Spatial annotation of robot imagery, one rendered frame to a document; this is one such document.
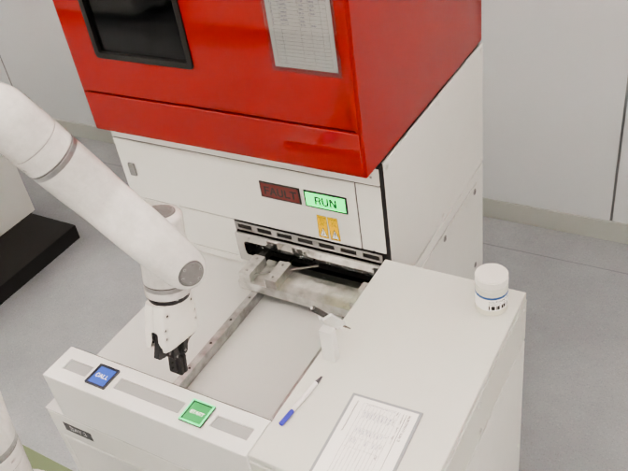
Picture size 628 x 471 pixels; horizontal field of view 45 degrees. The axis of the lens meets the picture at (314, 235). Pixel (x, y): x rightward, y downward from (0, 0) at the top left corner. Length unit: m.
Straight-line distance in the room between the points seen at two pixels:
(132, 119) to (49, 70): 2.85
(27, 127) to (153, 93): 0.77
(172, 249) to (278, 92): 0.56
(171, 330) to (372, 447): 0.43
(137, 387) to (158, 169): 0.68
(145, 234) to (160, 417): 0.51
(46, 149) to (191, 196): 0.97
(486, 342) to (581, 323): 1.48
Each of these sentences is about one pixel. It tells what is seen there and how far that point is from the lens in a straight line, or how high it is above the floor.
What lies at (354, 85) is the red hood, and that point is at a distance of 1.56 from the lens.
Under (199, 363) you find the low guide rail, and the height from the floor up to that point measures 0.85.
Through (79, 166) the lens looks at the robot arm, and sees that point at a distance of 1.21.
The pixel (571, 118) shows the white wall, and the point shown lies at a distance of 3.22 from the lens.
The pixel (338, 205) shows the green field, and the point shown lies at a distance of 1.81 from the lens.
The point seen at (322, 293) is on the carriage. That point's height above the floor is 0.88.
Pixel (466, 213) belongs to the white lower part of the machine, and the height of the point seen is 0.72.
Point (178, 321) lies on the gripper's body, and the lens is 1.40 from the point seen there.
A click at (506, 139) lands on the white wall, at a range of 3.35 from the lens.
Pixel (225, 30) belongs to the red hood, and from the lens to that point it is 1.67.
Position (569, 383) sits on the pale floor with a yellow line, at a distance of 2.87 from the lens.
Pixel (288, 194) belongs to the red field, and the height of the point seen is 1.10.
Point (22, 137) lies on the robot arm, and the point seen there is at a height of 1.65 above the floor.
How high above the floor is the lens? 2.13
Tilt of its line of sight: 37 degrees down
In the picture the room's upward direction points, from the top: 10 degrees counter-clockwise
